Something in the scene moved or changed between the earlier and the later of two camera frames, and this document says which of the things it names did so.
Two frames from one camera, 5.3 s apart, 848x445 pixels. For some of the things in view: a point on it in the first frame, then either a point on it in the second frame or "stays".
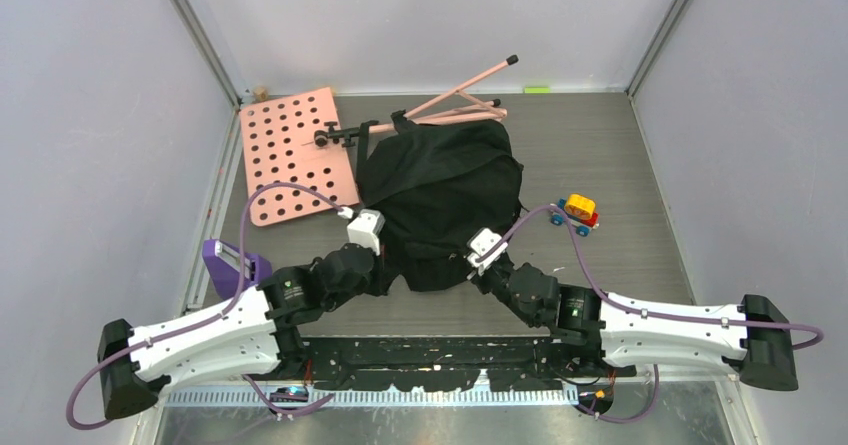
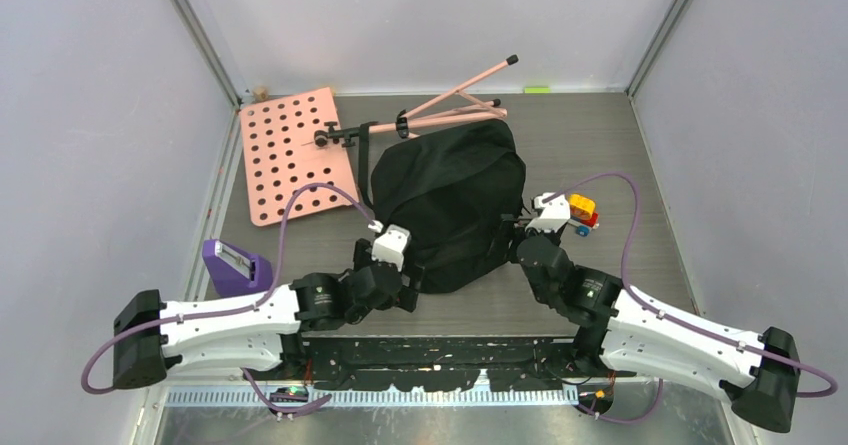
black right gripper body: (496, 279) -> (542, 295)
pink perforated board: (279, 147) stays
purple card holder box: (223, 263) stays
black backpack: (437, 186) stays
